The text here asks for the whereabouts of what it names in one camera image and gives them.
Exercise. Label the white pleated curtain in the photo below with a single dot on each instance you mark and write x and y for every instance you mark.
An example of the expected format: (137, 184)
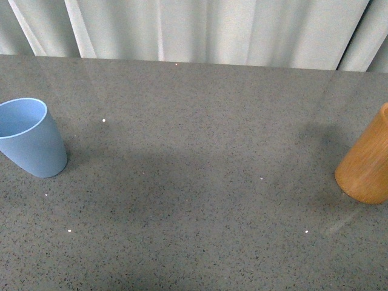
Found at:
(328, 35)

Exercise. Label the wooden cylindrical chopstick holder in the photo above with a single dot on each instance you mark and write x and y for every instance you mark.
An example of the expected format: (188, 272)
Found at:
(362, 174)

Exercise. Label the blue plastic cup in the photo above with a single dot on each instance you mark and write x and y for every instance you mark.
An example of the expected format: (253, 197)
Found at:
(30, 137)

